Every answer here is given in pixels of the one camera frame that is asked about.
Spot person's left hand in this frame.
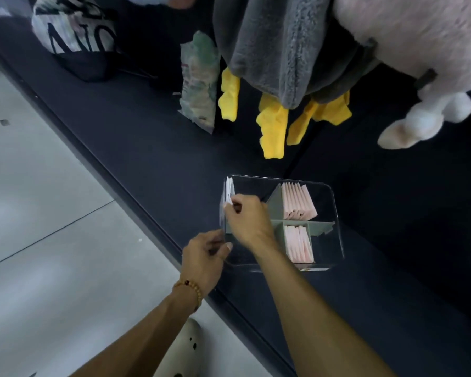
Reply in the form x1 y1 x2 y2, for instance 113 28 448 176
180 229 233 299

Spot person's right hand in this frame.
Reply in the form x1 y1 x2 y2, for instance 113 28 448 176
223 194 278 254

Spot pink bags row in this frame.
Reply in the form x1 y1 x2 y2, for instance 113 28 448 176
300 226 316 263

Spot stack of polka dot bags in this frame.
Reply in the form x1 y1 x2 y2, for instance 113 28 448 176
302 184 319 220

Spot clear plastic organizer box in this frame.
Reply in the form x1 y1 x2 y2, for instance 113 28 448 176
219 174 345 273

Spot person's left forearm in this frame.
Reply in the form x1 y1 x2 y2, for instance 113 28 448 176
70 286 201 377

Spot person's right forearm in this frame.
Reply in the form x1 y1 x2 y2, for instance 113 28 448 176
255 241 397 377

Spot cream left clog shoe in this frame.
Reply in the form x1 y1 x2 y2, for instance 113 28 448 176
153 317 203 377

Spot dark blue sofa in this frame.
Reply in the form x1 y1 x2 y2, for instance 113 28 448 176
0 0 471 377

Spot grey plush toy yellow feet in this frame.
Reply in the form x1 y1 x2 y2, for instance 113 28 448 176
213 0 379 160

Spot pink plush toy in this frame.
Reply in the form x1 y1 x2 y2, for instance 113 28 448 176
333 0 471 150

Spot zebra striped bag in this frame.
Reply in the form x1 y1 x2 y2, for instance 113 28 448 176
31 0 118 83

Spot brown bead bracelet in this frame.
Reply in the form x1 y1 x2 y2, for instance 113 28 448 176
172 279 204 313

